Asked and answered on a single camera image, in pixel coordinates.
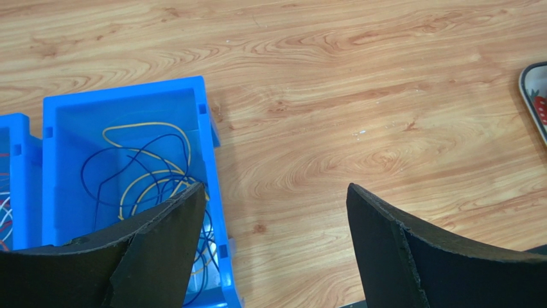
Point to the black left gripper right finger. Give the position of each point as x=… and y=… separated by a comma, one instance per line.
x=404, y=261

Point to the blue plastic bin left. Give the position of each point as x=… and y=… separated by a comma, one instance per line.
x=21, y=184

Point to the blue plastic bin right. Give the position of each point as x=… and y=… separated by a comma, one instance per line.
x=111, y=154

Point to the strawberry print tray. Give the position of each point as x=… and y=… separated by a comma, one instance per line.
x=532, y=86

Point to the blue plastic bin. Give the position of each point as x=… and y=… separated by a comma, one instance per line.
x=21, y=184
x=111, y=154

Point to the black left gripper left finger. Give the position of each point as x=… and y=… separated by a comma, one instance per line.
x=143, y=261

